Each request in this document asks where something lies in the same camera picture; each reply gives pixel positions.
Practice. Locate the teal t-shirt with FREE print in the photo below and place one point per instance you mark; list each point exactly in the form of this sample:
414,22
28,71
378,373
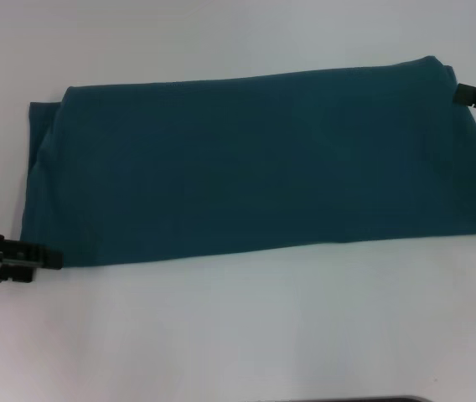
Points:
242,167

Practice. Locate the black flat panel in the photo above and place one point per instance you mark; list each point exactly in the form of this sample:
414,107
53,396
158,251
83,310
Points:
355,399

